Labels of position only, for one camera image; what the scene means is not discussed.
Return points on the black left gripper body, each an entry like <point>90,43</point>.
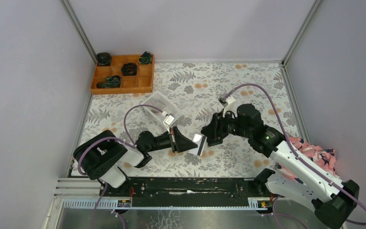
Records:
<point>167,140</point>

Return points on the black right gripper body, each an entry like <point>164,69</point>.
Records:
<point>228,125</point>

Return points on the grey card with black stripe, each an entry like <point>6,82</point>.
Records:
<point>200,141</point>

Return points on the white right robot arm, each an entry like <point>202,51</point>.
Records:
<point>329,197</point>

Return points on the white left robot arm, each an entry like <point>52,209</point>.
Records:
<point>97,158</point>

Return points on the white plastic card box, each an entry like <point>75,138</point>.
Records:
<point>160,107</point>

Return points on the floral paper table mat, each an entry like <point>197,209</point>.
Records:
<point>195,89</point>

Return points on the orange compartment tray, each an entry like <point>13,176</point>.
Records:
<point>135,77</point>

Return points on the dark green rolled item front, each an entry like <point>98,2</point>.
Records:
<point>110,82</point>

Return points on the dark green rolled item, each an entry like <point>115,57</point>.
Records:
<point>110,82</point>
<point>145,58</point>

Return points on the black red rolled item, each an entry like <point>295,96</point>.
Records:
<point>129,69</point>

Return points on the pink patterned cloth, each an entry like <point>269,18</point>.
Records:
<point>324,158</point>

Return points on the dark rolled item outside tray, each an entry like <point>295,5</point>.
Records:
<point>103,59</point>

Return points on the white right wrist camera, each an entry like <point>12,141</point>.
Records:
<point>227,102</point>

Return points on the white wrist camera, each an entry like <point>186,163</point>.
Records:
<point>168,120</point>
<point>227,102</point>

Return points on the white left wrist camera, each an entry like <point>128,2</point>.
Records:
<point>168,120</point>

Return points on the black metal base rail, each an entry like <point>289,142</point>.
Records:
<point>185,188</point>

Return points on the slotted white cable duct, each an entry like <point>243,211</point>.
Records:
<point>177,204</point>

